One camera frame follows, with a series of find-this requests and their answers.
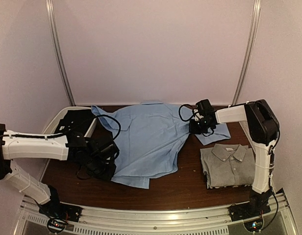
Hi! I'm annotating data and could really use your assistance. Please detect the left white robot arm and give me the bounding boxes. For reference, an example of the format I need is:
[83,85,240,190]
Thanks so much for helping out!
[0,124,120,217]

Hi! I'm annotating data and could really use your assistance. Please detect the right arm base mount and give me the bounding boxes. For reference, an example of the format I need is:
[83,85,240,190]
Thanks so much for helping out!
[228,195,271,221]

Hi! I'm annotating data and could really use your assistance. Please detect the front aluminium rail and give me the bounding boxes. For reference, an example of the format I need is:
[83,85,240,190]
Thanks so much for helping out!
[15,193,295,235]

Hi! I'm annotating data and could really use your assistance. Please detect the light blue shirt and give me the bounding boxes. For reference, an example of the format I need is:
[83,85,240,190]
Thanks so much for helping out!
[91,99,231,189]

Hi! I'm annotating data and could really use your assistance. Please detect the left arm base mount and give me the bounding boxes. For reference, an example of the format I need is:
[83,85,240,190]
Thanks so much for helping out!
[37,201,82,222]

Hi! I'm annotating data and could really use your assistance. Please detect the white plastic basket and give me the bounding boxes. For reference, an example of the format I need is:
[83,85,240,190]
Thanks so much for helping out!
[43,106,97,137]

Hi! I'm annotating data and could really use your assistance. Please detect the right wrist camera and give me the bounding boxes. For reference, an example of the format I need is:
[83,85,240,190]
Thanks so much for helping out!
[192,108,202,122]

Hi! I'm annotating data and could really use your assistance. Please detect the black shirt in basket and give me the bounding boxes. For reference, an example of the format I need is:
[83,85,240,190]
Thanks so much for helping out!
[54,109,94,136]

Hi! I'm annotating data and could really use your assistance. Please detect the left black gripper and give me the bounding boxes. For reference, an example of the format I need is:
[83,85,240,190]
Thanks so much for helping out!
[84,156,116,182]

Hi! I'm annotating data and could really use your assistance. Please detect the folded grey shirt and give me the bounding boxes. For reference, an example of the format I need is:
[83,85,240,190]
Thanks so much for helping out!
[200,144,255,188]

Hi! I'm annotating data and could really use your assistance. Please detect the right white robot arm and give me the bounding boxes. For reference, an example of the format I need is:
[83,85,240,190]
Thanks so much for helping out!
[189,99,280,194]

